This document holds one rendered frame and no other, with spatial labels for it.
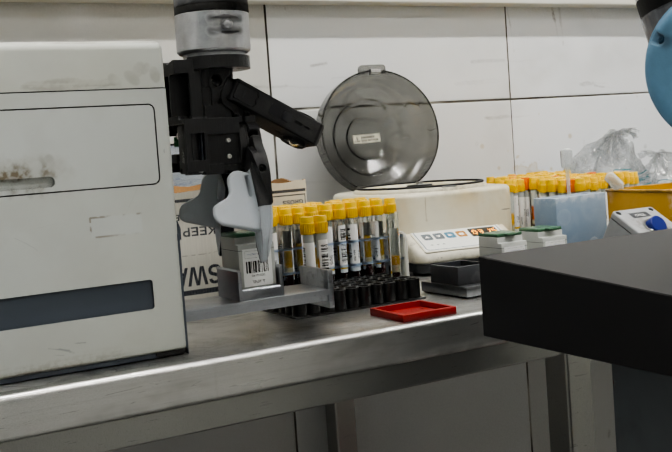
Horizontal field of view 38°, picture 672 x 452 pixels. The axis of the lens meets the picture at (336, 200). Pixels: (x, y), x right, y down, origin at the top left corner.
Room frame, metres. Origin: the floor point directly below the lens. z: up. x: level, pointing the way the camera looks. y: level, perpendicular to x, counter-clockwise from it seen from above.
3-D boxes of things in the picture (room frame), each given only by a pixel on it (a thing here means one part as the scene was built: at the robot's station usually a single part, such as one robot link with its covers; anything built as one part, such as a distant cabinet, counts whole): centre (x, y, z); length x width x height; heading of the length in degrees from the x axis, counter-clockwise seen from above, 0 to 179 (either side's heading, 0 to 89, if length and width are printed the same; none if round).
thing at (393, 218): (1.19, -0.07, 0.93); 0.01 x 0.01 x 0.10
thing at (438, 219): (1.51, -0.14, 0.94); 0.30 x 0.24 x 0.12; 20
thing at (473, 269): (1.18, -0.14, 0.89); 0.09 x 0.05 x 0.04; 31
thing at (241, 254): (1.01, 0.10, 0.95); 0.05 x 0.04 x 0.06; 29
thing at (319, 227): (1.16, 0.00, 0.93); 0.17 x 0.09 x 0.11; 119
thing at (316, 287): (1.00, 0.11, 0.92); 0.21 x 0.07 x 0.05; 119
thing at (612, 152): (1.90, -0.52, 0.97); 0.26 x 0.17 x 0.19; 135
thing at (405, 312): (1.06, -0.07, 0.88); 0.07 x 0.07 x 0.01; 29
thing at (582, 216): (1.33, -0.32, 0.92); 0.10 x 0.07 x 0.10; 125
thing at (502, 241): (1.22, -0.20, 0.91); 0.05 x 0.04 x 0.07; 29
